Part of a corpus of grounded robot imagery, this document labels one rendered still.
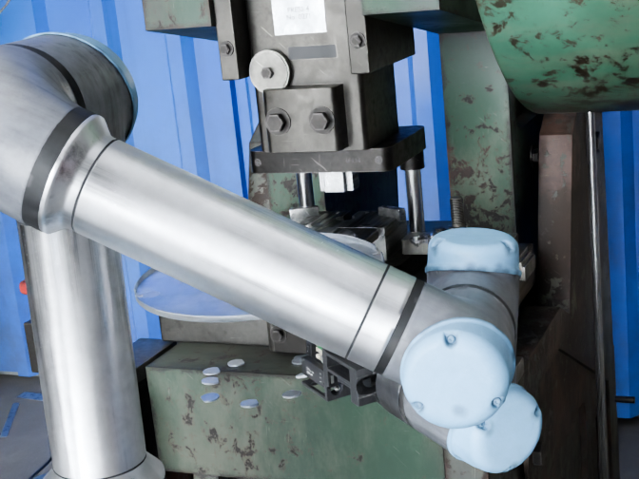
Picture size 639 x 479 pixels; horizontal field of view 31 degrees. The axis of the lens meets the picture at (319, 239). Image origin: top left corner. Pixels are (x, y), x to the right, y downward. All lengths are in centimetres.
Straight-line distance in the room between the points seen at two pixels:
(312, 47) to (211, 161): 151
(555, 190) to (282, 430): 57
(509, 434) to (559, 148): 85
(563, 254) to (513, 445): 80
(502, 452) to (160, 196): 35
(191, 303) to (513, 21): 46
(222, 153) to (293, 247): 212
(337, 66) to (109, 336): 56
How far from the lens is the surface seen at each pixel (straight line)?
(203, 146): 294
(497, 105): 166
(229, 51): 147
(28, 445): 303
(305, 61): 146
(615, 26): 114
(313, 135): 144
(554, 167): 174
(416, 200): 160
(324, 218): 159
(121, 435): 106
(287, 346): 146
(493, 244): 92
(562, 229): 173
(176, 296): 131
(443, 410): 80
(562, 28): 115
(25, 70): 89
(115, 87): 100
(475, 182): 169
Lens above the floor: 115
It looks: 14 degrees down
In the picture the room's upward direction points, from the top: 6 degrees counter-clockwise
